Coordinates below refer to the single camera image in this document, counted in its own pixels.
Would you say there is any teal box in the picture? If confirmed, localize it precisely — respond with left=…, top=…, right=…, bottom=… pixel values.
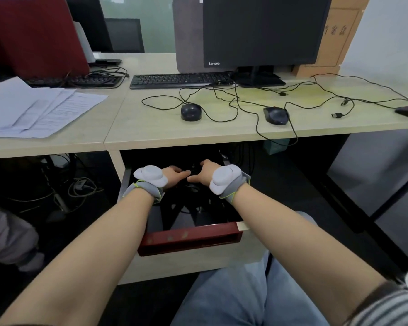
left=263, top=138, right=290, bottom=156

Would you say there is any person's leg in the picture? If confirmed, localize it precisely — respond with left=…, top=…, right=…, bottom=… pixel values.
left=263, top=210, right=330, bottom=326
left=0, top=200, right=45, bottom=273
left=171, top=264, right=271, bottom=326

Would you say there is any person's right hand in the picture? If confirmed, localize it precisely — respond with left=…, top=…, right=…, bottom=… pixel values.
left=187, top=159, right=222, bottom=186

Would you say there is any person's right forearm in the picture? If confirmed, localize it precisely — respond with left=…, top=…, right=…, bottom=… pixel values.
left=236, top=183, right=400, bottom=326

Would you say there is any black computer monitor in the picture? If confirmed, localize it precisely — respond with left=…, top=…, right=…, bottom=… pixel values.
left=202, top=0, right=333, bottom=88
left=63, top=0, right=115, bottom=53

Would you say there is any white wrist tracker grey strap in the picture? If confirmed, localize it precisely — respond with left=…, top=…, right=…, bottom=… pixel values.
left=209, top=164, right=252, bottom=204
left=122, top=165, right=169, bottom=205

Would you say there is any white desk stand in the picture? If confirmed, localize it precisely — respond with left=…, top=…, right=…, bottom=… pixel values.
left=72, top=20, right=97, bottom=64

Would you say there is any black office chair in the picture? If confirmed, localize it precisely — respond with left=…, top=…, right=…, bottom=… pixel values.
left=103, top=18, right=146, bottom=54

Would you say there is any person's left leg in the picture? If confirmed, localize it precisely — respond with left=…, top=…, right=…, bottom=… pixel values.
left=171, top=264, right=271, bottom=326

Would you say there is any brown cardboard file box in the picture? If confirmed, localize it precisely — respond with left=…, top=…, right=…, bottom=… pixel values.
left=291, top=0, right=373, bottom=78

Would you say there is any grey felt divider panel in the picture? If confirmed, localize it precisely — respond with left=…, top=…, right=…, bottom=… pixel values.
left=172, top=0, right=206, bottom=74

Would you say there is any grey table side panel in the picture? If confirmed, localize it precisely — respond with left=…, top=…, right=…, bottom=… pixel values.
left=328, top=127, right=408, bottom=218

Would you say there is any black cable bundle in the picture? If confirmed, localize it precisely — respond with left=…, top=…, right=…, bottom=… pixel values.
left=66, top=66, right=130, bottom=80

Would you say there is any black metal table frame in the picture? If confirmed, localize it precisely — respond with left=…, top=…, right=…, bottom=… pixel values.
left=321, top=132, right=408, bottom=268

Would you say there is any pale wooden table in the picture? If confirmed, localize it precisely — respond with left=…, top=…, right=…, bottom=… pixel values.
left=103, top=52, right=408, bottom=152
left=0, top=52, right=143, bottom=160

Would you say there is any black wired mouse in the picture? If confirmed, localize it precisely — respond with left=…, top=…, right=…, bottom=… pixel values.
left=210, top=83, right=300, bottom=147

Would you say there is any black mouse cable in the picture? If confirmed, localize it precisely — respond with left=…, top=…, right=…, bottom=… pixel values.
left=141, top=85, right=240, bottom=123
left=311, top=73, right=408, bottom=119

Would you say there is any thin black keyboard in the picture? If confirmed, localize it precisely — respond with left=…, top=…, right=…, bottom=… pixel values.
left=90, top=58, right=123, bottom=67

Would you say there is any person's right leg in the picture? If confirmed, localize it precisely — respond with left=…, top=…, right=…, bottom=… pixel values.
left=263, top=210, right=330, bottom=326

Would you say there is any person's left hand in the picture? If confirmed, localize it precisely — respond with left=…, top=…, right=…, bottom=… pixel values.
left=161, top=166, right=191, bottom=191

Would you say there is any person's left forearm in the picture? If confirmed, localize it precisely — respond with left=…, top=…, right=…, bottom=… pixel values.
left=0, top=190, right=155, bottom=326

